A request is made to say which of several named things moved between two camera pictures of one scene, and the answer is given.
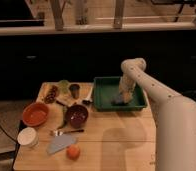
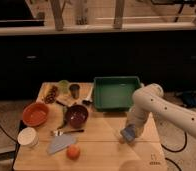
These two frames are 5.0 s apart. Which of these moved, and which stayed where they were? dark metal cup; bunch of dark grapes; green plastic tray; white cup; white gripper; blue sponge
Moved: white gripper; blue sponge
Stayed: white cup; dark metal cup; bunch of dark grapes; green plastic tray
